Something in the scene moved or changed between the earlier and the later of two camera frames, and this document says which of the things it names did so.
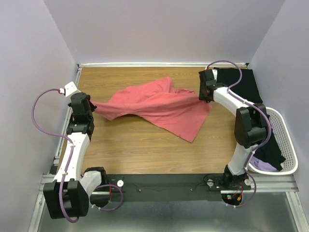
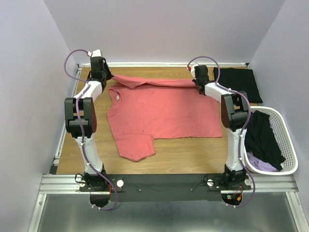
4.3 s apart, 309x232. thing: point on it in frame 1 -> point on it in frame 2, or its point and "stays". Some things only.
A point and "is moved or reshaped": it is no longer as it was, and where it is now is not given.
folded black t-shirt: (247, 88) stays
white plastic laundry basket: (286, 143) stays
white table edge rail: (161, 65) stays
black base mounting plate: (137, 187) stays
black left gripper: (92, 106) -> (109, 76)
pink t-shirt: (181, 113) is moved or reshaped
